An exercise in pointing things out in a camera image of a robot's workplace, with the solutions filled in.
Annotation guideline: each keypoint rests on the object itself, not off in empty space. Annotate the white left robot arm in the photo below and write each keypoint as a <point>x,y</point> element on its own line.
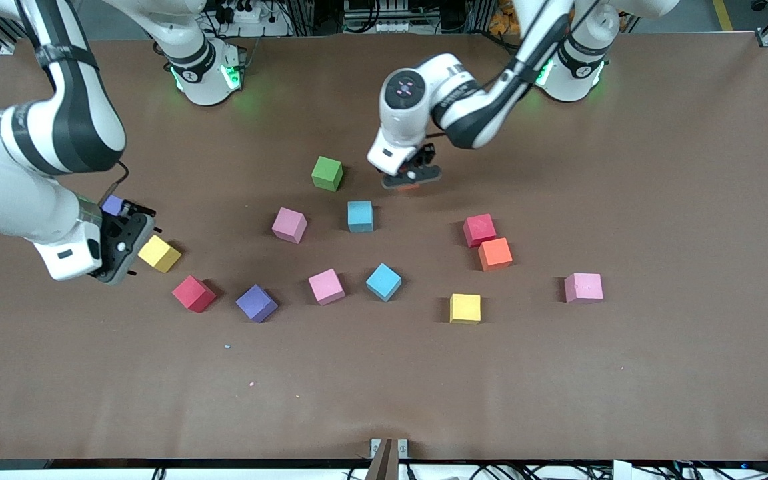
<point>477,113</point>

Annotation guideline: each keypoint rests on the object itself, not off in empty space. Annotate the metal bracket with wooden post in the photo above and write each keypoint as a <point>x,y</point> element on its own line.
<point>384,460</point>

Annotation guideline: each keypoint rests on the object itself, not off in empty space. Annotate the orange snack bag pile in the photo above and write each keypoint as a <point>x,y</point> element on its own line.
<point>500,23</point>

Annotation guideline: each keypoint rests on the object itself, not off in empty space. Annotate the purple foam cube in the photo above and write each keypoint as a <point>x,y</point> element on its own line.
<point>255,302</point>
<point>112,204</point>

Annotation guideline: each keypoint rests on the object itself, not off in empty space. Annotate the blue foam cube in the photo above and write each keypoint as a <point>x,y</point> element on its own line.
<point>382,280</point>
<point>360,214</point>

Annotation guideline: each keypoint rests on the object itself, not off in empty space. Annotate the orange foam cube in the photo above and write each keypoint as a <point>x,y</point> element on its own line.
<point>494,252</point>
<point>405,188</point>

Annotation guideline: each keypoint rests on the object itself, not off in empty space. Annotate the green foam cube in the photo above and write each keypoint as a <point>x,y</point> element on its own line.
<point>326,174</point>

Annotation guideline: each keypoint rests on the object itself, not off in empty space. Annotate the red foam cube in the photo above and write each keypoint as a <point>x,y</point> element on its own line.
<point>192,292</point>
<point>478,228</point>

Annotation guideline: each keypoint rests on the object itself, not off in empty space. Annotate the long white socket strip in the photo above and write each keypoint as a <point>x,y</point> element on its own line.
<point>387,26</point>

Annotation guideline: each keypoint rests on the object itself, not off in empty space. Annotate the yellow foam cube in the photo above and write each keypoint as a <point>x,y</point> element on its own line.
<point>465,307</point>
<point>160,254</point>

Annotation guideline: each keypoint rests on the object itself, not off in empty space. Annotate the pink foam cube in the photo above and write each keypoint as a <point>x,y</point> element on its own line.
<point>326,285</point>
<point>583,286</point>
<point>289,224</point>

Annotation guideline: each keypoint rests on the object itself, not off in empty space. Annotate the brown paper table cover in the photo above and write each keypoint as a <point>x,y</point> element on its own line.
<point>384,400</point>

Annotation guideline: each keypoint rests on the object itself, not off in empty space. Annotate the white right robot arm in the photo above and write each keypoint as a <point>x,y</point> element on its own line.
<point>77,126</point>

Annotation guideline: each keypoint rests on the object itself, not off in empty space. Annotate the white power strip with plugs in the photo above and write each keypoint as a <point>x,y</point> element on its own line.
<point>244,18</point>

